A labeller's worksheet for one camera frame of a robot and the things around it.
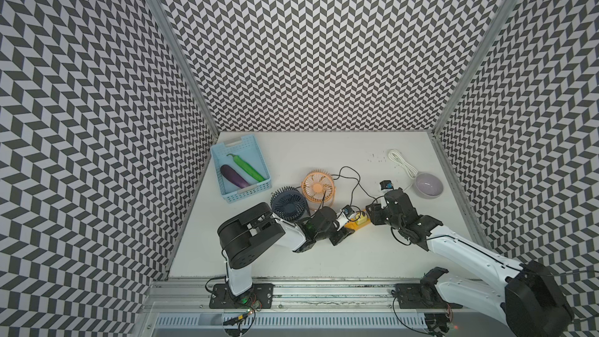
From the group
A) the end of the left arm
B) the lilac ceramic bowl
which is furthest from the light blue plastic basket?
the lilac ceramic bowl

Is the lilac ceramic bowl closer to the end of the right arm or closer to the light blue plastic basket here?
the end of the right arm

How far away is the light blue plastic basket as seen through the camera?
3.35 ft

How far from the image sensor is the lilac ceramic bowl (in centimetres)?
93

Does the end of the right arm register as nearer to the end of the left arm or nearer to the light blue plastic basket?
the end of the left arm

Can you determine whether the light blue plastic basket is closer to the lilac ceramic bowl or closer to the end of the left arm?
the end of the left arm

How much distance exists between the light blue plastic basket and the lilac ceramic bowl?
0.62 metres
